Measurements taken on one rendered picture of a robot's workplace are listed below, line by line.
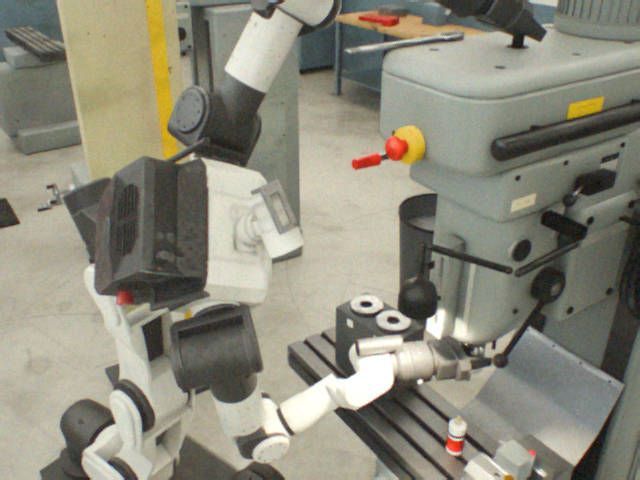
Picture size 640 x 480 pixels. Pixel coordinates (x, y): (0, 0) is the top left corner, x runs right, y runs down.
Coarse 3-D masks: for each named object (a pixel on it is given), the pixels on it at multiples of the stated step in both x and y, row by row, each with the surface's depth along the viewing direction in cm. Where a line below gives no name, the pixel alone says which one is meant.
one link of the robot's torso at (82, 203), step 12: (96, 180) 142; (108, 180) 144; (72, 192) 140; (84, 192) 140; (96, 192) 141; (72, 204) 141; (84, 204) 140; (96, 204) 141; (72, 216) 142; (84, 216) 138; (96, 216) 137; (84, 228) 140; (84, 240) 143
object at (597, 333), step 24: (624, 264) 147; (600, 312) 156; (624, 312) 150; (552, 336) 171; (576, 336) 164; (600, 336) 158; (624, 336) 152; (600, 360) 160; (624, 360) 154; (624, 384) 156; (624, 408) 159; (600, 432) 166; (624, 432) 162; (600, 456) 168; (624, 456) 166
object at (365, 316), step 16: (352, 304) 178; (368, 304) 180; (384, 304) 180; (336, 320) 181; (352, 320) 175; (368, 320) 173; (384, 320) 171; (400, 320) 171; (336, 336) 183; (352, 336) 177; (368, 336) 172; (384, 336) 167; (416, 336) 170; (336, 352) 186; (352, 368) 182
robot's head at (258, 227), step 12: (252, 204) 111; (264, 204) 111; (276, 204) 111; (252, 216) 115; (264, 216) 111; (252, 228) 115; (264, 228) 112; (252, 240) 116; (264, 240) 112; (276, 240) 111; (288, 240) 111; (300, 240) 112; (276, 252) 111
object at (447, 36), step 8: (440, 32) 117; (448, 32) 117; (400, 40) 110; (408, 40) 111; (416, 40) 111; (424, 40) 111; (432, 40) 112; (440, 40) 114; (448, 40) 113; (456, 40) 114; (352, 48) 105; (360, 48) 105; (368, 48) 105; (376, 48) 106; (384, 48) 107; (392, 48) 108
